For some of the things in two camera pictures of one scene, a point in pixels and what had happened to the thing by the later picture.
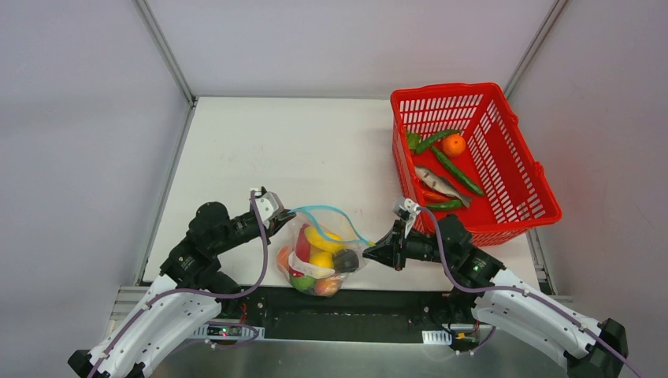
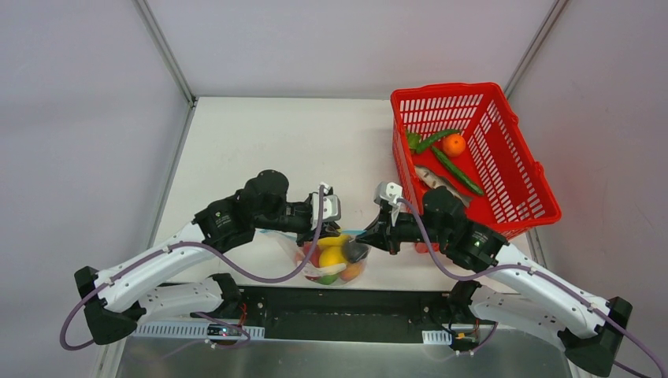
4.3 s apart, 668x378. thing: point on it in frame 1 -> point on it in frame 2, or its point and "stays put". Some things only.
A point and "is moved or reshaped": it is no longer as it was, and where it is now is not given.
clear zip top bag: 324,248 is moved or reshaped
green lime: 305,283 -> 328,279
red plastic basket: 458,150 stays put
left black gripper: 276,220 -> 324,229
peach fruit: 328,286 -> 352,271
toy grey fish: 433,180 stays put
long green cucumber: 456,173 stays put
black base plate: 362,313 stays put
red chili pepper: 302,246 is moved or reshaped
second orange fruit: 454,145 stays put
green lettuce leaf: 413,139 stays put
